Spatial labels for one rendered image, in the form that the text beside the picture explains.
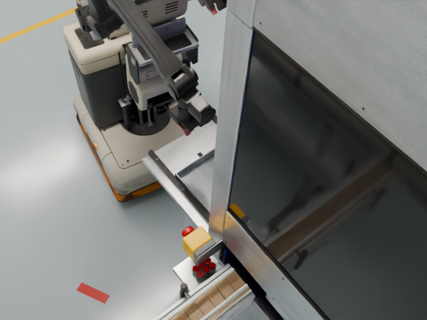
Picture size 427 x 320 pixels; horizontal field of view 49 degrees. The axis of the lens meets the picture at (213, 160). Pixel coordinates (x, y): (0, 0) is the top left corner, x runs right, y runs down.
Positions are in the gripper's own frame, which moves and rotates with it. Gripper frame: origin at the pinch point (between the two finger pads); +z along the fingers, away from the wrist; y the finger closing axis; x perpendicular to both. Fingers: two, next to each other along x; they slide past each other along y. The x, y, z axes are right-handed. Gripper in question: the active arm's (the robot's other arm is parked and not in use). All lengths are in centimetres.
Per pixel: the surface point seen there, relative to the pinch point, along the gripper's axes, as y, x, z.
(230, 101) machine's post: 32, -12, -51
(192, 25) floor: -145, 110, 105
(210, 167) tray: 4.3, 6.2, 20.4
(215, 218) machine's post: 29.6, -12.6, -0.8
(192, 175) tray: 3.0, -0.7, 20.3
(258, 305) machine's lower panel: 51, -13, 22
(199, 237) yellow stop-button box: 28.9, -17.6, 6.0
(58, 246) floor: -50, -48, 107
